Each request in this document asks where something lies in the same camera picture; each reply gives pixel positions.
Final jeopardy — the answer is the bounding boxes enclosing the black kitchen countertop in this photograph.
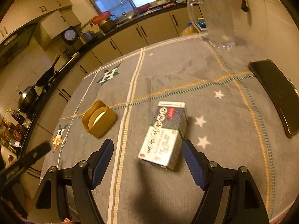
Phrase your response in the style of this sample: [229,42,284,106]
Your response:
[17,1,189,156]

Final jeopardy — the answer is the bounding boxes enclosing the round white kitchen scale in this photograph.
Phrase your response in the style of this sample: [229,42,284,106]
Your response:
[61,26,78,45]

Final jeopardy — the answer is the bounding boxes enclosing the steel wok with lid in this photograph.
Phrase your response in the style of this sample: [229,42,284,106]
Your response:
[16,85,38,113]

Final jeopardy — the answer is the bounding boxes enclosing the grey patterned tablecloth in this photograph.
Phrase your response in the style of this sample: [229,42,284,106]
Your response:
[42,35,298,223]

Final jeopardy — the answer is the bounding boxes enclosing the yellow tape roll holder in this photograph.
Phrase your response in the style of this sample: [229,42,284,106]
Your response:
[82,100,117,138]

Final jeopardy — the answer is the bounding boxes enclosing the white green medicine box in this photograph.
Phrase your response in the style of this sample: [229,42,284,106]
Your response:
[138,101,188,170]

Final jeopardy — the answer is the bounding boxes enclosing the black frying pan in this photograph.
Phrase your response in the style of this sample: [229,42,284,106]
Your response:
[35,54,61,87]

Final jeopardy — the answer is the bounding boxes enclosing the black smartphone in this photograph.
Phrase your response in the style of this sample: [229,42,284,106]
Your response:
[248,60,299,138]

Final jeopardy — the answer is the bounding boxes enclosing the red plastic basin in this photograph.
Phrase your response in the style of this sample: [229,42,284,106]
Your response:
[91,11,111,25]

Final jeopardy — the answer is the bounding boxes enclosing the blue plastic bag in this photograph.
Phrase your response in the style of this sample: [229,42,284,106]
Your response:
[187,18,207,31]

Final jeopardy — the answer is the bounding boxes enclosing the beige base cabinets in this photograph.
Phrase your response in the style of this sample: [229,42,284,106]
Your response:
[28,8,206,191]

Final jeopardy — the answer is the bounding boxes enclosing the clear glass mug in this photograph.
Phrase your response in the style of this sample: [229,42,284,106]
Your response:
[187,0,236,49]

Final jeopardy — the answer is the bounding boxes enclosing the chrome sink faucet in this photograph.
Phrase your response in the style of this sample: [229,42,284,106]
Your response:
[120,0,137,13]

